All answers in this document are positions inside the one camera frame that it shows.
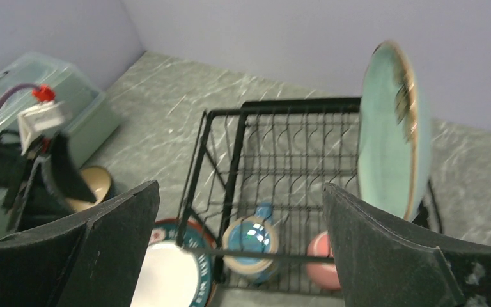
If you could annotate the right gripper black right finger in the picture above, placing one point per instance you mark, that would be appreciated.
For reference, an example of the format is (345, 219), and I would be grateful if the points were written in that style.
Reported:
(383, 260)

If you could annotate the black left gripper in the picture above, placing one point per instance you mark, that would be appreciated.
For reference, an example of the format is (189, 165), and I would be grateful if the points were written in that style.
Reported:
(27, 198)

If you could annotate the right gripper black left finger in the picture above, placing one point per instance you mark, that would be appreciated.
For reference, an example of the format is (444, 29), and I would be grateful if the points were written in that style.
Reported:
(91, 258)

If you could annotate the pink mug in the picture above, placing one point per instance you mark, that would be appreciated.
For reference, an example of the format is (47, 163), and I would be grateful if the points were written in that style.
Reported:
(324, 275)

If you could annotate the white plate teal lettered rim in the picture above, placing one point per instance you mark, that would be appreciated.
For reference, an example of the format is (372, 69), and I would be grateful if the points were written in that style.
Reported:
(170, 275)

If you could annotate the blue mug orange inside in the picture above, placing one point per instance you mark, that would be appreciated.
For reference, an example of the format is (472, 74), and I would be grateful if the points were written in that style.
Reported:
(256, 234)

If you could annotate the light blue flower plate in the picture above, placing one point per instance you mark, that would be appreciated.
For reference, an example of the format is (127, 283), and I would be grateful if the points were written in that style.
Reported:
(395, 133)

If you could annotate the black wire dish rack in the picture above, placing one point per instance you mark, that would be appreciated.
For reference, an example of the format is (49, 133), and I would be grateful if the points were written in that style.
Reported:
(280, 152)

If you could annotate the dark bowl beige inside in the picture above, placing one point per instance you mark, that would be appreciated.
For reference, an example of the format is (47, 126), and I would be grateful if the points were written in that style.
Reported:
(101, 184)

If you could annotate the clear plastic storage box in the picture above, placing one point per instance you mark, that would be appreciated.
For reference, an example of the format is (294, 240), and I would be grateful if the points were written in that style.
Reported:
(93, 119)

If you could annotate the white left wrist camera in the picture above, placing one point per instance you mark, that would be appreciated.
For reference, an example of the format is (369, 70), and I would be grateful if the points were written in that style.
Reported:
(46, 114)

